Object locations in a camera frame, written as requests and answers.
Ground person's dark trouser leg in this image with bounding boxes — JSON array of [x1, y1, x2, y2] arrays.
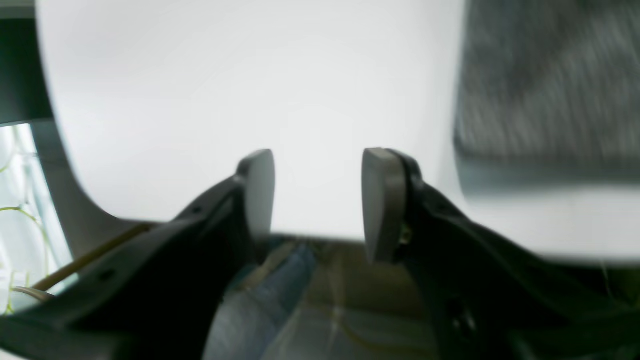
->
[[202, 243, 317, 360]]

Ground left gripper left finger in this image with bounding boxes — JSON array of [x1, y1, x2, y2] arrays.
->
[[1, 149, 275, 360]]

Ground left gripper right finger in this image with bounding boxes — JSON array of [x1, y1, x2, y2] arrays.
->
[[362, 148, 640, 360]]

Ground grey heather T-shirt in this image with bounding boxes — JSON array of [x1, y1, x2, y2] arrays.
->
[[454, 0, 640, 168]]

